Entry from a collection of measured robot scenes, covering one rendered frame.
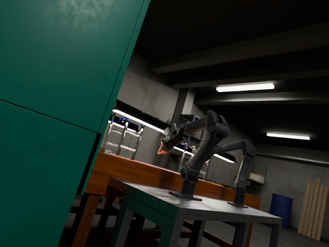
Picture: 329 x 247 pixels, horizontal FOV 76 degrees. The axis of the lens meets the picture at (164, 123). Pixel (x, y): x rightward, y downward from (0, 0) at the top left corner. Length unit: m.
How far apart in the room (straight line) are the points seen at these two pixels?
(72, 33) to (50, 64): 0.16
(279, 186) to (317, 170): 1.38
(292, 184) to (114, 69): 8.83
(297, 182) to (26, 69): 9.11
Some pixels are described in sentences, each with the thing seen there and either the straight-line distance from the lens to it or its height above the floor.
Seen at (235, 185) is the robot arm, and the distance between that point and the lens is 1.58.
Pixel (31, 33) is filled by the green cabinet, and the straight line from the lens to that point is 0.92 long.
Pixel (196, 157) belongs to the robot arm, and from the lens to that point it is 1.06.
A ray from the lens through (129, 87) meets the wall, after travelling 4.51.
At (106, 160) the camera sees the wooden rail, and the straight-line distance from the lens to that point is 1.03.
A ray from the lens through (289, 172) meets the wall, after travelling 9.49.
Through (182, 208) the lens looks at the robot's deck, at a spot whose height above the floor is 0.67.
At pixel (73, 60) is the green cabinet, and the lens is 0.94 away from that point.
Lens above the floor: 0.78
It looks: 11 degrees up
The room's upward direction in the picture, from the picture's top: 16 degrees clockwise
